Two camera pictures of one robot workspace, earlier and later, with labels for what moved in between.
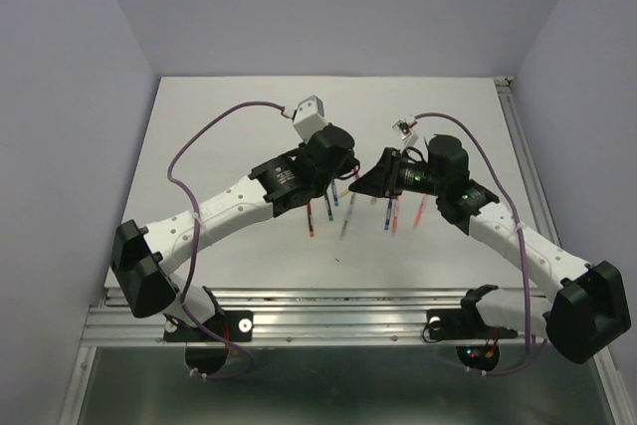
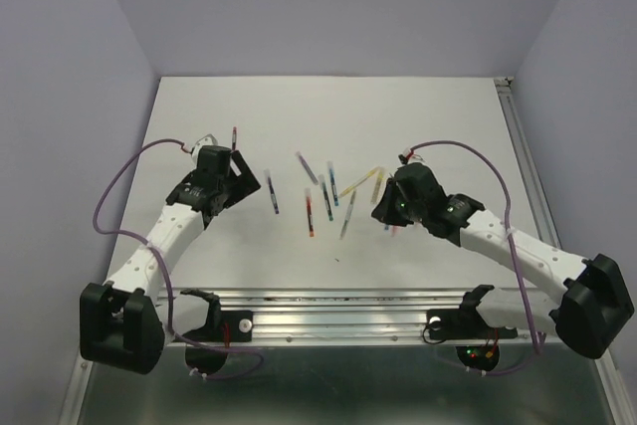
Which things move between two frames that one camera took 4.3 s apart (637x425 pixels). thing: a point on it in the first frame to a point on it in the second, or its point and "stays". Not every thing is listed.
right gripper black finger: [383, 179] to [389, 208]
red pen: [310, 217] stays
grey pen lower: [349, 210] stays
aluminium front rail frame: [296, 316] stays
